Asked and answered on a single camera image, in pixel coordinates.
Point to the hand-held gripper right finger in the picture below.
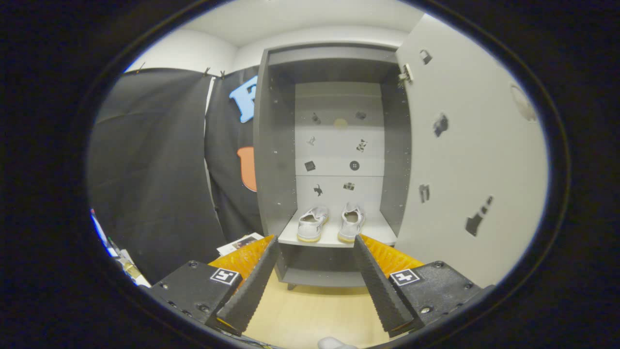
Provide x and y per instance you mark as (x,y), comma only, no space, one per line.
(380,291)

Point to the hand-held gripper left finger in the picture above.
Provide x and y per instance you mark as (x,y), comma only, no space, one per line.
(254,291)

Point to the white shoe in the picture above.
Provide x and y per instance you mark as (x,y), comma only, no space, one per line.
(312,225)
(349,223)

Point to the grey shoe cabinet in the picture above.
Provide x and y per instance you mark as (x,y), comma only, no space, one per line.
(276,145)

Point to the metal door hinge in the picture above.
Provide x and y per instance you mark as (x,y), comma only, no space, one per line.
(407,73)

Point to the white book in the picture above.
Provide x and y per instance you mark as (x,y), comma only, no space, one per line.
(237,244)

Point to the white and gold packets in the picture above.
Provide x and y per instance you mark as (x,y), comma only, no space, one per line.
(131,269)

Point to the black backdrop cloth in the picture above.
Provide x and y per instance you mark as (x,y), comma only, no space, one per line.
(155,169)

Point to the colourful printed box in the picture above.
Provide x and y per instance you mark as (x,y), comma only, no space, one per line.
(101,235)

